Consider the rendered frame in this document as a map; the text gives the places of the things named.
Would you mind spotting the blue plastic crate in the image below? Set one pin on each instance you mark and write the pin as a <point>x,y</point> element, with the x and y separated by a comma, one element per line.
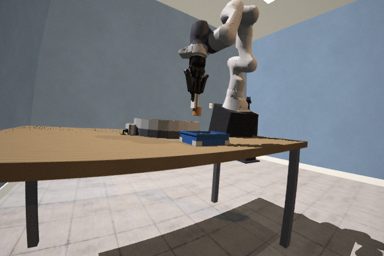
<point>207,138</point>

